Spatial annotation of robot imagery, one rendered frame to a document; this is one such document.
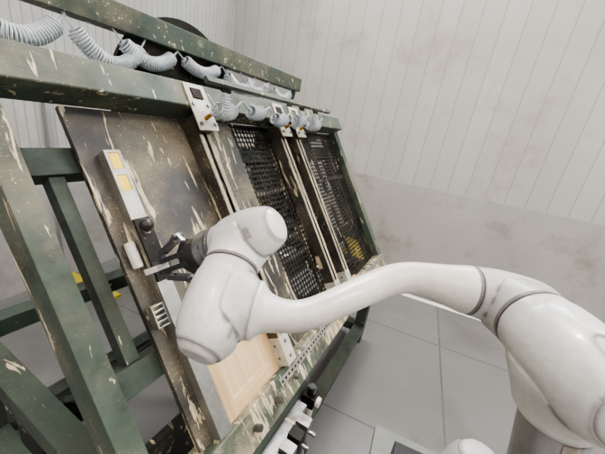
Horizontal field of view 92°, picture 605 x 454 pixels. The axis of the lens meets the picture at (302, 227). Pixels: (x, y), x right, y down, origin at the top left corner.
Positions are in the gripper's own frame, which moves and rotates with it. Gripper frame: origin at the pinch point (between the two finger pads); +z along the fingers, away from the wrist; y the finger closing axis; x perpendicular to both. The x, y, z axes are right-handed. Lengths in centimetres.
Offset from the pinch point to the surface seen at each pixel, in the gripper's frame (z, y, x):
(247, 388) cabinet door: 14, 52, 23
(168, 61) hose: 32, -92, 65
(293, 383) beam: 11, 65, 43
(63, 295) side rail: 11.0, -1.7, -16.6
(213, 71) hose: 31, -94, 95
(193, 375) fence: 12.6, 34.6, 5.8
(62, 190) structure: 21.0, -29.7, -4.1
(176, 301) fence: 11.8, 11.8, 9.2
